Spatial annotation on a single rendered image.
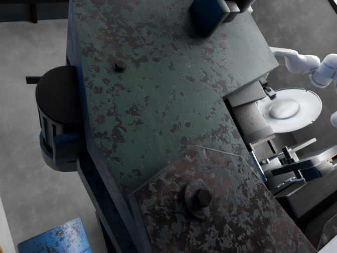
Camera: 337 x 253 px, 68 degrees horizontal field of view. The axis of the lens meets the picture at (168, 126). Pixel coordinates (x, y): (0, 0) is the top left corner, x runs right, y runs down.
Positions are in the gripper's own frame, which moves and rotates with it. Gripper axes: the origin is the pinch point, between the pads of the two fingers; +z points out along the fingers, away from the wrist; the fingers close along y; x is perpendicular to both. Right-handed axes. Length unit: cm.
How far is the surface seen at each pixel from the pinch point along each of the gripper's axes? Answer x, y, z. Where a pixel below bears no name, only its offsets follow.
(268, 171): -22, 9, 49
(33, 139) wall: -278, -52, -214
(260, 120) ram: -16.2, 16.9, 33.5
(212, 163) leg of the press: -35, 41, 66
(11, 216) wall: -318, -96, -123
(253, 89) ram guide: -13.3, 25.2, 26.3
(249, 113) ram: -18.6, 20.7, 32.4
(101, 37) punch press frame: -47, 68, 39
